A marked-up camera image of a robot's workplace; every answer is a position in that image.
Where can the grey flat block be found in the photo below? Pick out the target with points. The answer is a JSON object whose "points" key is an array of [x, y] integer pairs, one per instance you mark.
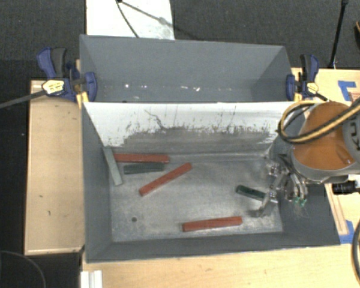
{"points": [[114, 168]]}

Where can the black cylinder on white bracket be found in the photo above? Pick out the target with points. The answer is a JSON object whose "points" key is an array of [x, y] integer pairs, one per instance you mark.
{"points": [[343, 187]]}

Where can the red-brown flat block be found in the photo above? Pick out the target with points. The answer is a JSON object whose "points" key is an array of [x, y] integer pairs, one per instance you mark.
{"points": [[165, 179], [211, 223], [141, 158]]}

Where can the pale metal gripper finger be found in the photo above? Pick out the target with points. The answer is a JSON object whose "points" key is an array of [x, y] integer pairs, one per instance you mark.
{"points": [[261, 206], [270, 209]]}

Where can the pale wood board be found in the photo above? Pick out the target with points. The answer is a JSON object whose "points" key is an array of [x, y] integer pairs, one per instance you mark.
{"points": [[54, 175]]}

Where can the grey metal bin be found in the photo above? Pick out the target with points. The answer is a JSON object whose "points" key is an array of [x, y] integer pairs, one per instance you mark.
{"points": [[180, 121]]}

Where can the dark green flat block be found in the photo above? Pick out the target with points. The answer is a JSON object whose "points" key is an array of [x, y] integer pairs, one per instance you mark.
{"points": [[144, 168], [249, 192]]}

